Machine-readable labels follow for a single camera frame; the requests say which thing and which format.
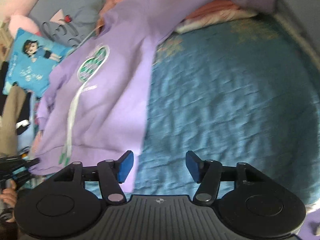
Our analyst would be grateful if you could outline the person's left hand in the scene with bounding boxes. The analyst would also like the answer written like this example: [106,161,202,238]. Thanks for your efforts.
[1,179,17,223]

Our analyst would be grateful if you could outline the pink plush toy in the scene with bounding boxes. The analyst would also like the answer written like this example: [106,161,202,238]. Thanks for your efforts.
[1,0,41,37]

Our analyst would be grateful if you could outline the black white garment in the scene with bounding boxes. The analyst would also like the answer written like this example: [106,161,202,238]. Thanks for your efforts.
[16,93,31,135]

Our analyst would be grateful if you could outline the grey printed sofa cover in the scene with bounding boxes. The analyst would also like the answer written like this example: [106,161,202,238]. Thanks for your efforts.
[28,0,106,47]

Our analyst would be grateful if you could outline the blue gold patterned quilt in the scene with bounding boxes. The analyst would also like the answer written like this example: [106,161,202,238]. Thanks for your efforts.
[85,15,320,205]

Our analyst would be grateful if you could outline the folded beige garment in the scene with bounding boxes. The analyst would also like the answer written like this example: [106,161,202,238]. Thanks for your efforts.
[1,85,26,157]

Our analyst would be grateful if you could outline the folded pink towel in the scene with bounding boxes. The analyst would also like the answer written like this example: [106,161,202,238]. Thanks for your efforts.
[184,0,241,21]

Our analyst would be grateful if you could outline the purple sweatshirt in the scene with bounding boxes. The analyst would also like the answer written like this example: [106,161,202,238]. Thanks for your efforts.
[30,0,275,193]

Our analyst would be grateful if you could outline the light blue folded garment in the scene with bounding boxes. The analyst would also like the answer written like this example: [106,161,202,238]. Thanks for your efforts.
[17,93,38,155]

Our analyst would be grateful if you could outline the folded white floral cloth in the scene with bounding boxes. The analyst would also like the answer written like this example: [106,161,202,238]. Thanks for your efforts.
[174,9,258,34]

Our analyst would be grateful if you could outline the blue cartoon police pillow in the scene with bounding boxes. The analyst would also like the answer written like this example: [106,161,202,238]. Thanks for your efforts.
[3,28,73,98]

